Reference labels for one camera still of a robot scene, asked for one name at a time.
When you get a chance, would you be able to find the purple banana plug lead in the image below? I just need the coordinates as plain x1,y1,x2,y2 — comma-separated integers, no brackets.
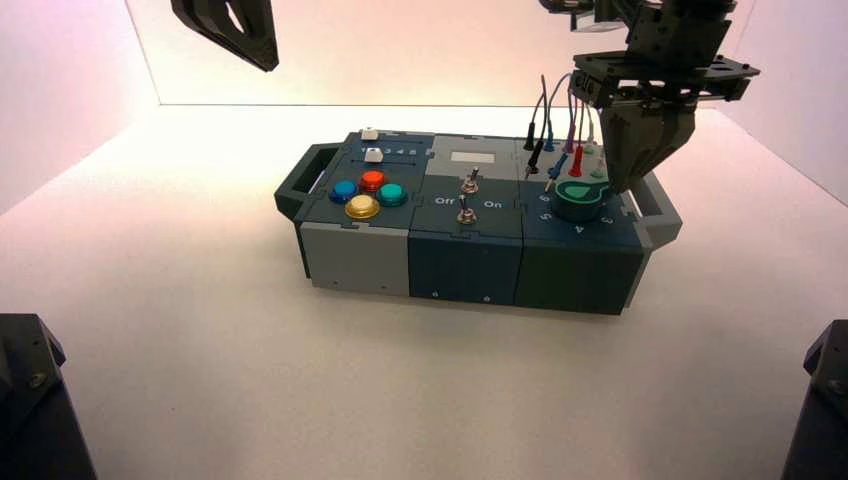
563,89,578,155

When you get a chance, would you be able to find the blue banana plug lead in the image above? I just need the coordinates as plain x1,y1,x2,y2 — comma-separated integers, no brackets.
544,152,570,194
543,72,572,154

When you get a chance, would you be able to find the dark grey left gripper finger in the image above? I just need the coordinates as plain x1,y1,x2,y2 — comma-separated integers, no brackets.
170,0,276,73
231,0,280,70

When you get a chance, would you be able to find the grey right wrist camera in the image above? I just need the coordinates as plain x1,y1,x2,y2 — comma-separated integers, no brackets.
539,0,627,33

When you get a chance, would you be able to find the green round push button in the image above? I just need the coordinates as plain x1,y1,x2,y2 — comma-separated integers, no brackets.
376,183,409,209

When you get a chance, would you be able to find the black banana plug lead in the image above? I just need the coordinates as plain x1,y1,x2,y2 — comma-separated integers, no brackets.
525,74,549,182
523,92,547,152

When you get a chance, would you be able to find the yellow round push button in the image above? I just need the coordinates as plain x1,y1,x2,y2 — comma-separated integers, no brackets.
343,194,382,223

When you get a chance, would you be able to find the teal green rotary knob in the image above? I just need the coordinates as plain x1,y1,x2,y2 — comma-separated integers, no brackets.
551,178,611,223

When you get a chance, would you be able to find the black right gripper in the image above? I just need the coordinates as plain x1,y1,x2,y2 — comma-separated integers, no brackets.
570,0,761,193

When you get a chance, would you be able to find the teal and grey control box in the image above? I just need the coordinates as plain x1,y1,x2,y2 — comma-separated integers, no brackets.
273,129,684,318

